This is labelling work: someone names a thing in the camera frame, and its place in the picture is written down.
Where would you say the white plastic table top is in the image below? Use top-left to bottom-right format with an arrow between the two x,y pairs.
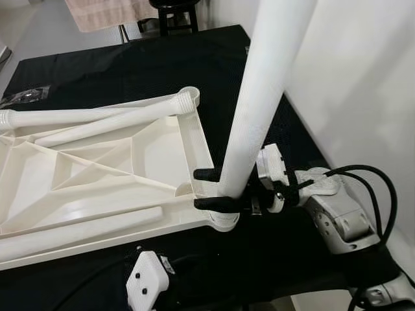
0,87 -> 242,271

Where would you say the black stool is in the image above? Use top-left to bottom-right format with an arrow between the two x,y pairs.
150,0 -> 200,36

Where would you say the pink towel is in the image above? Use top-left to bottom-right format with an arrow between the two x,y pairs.
65,0 -> 158,33

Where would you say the clear plastic bag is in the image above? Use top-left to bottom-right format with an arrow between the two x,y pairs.
0,84 -> 51,108

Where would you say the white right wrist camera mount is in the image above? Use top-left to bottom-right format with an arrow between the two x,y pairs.
255,144 -> 291,214

